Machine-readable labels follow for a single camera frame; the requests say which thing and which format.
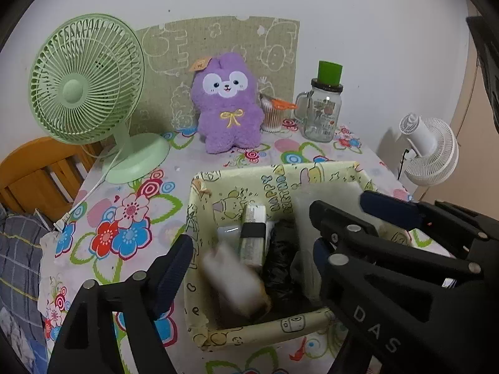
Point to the white orange tissue pack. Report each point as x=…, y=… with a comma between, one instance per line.
x=234, y=280

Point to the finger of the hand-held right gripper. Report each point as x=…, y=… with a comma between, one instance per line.
x=343, y=222
x=390, y=207

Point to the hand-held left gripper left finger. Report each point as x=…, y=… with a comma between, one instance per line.
x=173, y=272

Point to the cotton swab jar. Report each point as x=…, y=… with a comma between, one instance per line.
x=271, y=120

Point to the beige wooden door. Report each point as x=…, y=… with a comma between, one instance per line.
x=475, y=163

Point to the yellow printed fabric storage box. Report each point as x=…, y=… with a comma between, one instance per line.
x=249, y=185

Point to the green desk fan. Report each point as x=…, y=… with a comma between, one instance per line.
x=74, y=93

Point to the green plastic cup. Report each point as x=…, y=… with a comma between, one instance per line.
x=329, y=72

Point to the white clip fan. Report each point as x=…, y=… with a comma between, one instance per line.
x=432, y=156

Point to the orange scissors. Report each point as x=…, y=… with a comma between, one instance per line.
x=281, y=104

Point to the black plastic bag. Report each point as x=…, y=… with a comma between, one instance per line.
x=280, y=265

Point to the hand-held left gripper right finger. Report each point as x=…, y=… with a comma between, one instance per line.
x=320, y=255

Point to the small white plastic case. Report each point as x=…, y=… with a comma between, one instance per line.
x=228, y=233

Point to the pale pack with black band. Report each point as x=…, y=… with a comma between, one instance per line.
x=253, y=249

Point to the green printed wall mat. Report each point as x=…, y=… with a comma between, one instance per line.
x=234, y=35

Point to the grey plaid blanket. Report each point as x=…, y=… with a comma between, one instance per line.
x=19, y=261

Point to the glass jar mug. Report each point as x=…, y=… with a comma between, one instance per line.
x=321, y=120

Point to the purple plush bunny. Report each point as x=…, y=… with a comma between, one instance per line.
x=230, y=132

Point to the floral tablecloth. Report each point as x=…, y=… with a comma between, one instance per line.
x=175, y=156

